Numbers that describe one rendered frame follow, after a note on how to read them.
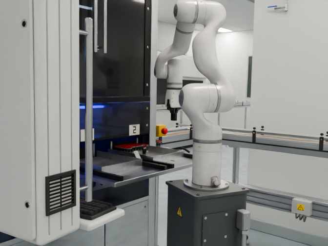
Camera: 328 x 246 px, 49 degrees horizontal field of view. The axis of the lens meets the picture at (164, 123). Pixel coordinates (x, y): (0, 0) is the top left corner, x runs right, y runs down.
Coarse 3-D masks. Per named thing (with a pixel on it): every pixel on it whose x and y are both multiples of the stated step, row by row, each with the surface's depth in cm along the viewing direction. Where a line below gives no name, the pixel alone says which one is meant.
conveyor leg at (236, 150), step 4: (236, 148) 273; (236, 152) 273; (236, 156) 273; (236, 160) 273; (232, 164) 276; (236, 164) 274; (232, 168) 276; (236, 168) 274; (232, 172) 276; (236, 172) 274; (232, 176) 276; (236, 176) 275; (232, 180) 276; (236, 180) 275
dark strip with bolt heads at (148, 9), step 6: (150, 0) 212; (150, 6) 213; (144, 42) 212; (144, 48) 212; (144, 54) 212; (144, 60) 212; (144, 66) 213; (144, 72) 213; (144, 78) 213; (144, 84) 214; (144, 90) 214
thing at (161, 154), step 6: (108, 150) 205; (114, 150) 202; (150, 150) 219; (156, 150) 216; (162, 150) 213; (168, 150) 210; (174, 150) 208; (180, 150) 205; (144, 156) 188; (150, 156) 185; (156, 156) 186; (162, 156) 190; (168, 156) 194; (174, 156) 198; (180, 156) 202
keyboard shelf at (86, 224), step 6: (114, 210) 135; (120, 210) 135; (102, 216) 129; (108, 216) 129; (114, 216) 131; (120, 216) 134; (84, 222) 123; (90, 222) 123; (96, 222) 123; (102, 222) 126; (84, 228) 121; (90, 228) 121
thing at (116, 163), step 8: (104, 152) 195; (80, 160) 188; (96, 160) 189; (104, 160) 189; (112, 160) 190; (120, 160) 187; (128, 160) 183; (136, 160) 174; (96, 168) 160; (104, 168) 159; (112, 168) 163; (120, 168) 167; (128, 168) 171
